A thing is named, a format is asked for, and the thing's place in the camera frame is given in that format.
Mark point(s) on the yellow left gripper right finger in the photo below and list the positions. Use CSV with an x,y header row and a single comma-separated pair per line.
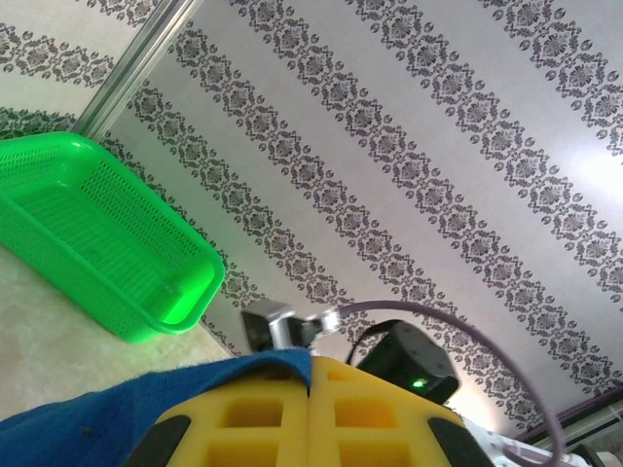
x,y
379,428

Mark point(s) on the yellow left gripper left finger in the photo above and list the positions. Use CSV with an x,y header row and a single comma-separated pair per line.
x,y
243,428

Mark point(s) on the blue printed t-shirt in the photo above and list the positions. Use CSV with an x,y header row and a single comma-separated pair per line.
x,y
97,418

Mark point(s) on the green perforated plastic basket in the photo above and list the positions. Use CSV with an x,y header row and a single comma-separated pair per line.
x,y
97,233

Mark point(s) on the aluminium frame post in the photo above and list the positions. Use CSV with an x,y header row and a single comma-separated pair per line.
x,y
142,53

